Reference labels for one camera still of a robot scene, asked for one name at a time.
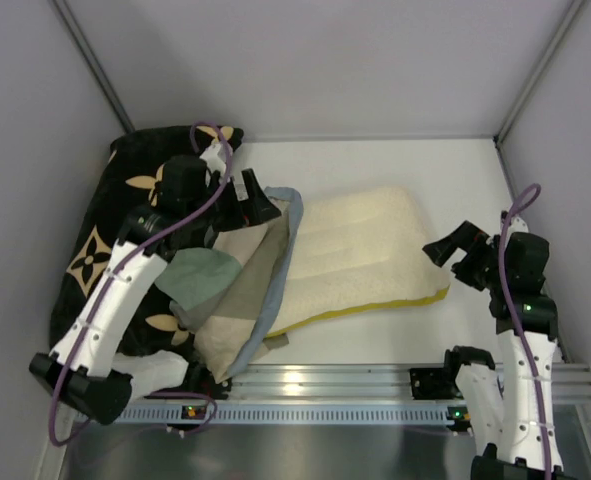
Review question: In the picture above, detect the patchwork green beige pillowcase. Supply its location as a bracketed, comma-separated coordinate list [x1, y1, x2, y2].
[155, 199, 290, 383]

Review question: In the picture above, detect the white pillow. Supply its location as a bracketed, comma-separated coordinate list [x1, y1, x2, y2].
[268, 186, 450, 337]

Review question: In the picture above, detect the blue pillow cover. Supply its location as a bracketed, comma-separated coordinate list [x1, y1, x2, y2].
[226, 187, 304, 378]

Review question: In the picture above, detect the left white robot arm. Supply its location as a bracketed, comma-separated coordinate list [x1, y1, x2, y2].
[29, 155, 281, 425]

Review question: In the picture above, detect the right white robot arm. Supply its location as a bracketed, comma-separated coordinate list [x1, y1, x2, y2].
[423, 221, 565, 479]

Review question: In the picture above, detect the right corner aluminium profile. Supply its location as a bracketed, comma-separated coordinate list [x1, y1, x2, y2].
[493, 0, 589, 149]

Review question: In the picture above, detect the corner aluminium profile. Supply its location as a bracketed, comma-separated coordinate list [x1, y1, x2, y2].
[493, 0, 589, 149]
[50, 0, 135, 133]

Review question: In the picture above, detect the left corner aluminium profile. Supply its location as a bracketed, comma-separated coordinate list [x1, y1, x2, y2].
[50, 0, 135, 133]

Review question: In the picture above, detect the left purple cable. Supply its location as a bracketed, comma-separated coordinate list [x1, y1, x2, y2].
[48, 120, 236, 447]

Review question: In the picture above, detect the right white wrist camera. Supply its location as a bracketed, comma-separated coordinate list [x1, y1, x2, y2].
[500, 211, 529, 238]

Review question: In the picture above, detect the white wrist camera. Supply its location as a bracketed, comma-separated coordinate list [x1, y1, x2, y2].
[500, 211, 529, 238]
[199, 142, 228, 175]

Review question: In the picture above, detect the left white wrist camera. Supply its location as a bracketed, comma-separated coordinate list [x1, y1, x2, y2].
[199, 142, 228, 175]

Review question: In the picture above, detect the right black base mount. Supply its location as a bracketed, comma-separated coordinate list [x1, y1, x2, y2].
[409, 368, 452, 400]

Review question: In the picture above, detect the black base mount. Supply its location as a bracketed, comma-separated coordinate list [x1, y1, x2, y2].
[185, 364, 232, 400]
[409, 368, 452, 400]

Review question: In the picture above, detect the aluminium mounting rail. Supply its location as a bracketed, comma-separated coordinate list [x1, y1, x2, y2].
[224, 362, 591, 402]

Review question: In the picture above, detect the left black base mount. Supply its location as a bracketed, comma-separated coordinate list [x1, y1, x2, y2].
[185, 364, 232, 400]

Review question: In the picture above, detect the grey slotted cable duct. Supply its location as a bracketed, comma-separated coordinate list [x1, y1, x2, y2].
[117, 402, 470, 427]

